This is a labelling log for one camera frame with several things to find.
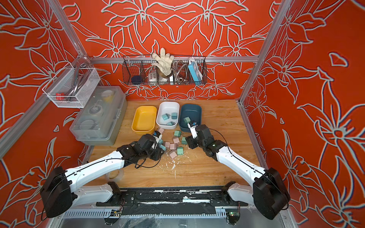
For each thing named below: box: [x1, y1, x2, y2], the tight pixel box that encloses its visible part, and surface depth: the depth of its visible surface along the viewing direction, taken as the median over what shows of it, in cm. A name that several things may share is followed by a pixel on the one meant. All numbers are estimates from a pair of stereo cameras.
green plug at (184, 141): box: [181, 136, 188, 145], surface depth 95 cm
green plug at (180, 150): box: [176, 146, 184, 156], surface depth 91 cm
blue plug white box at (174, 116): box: [171, 112, 178, 121], surface depth 109 cm
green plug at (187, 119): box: [182, 116, 192, 124], surface depth 106 cm
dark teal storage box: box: [179, 103, 202, 133], surface depth 111 cm
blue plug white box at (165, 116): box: [161, 113, 171, 121], surface depth 109 cm
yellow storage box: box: [131, 105, 158, 135], surface depth 106 cm
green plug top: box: [173, 130, 182, 138], surface depth 99 cm
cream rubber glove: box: [151, 47, 174, 77], surface depth 92 cm
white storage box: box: [155, 101, 181, 130], surface depth 109 cm
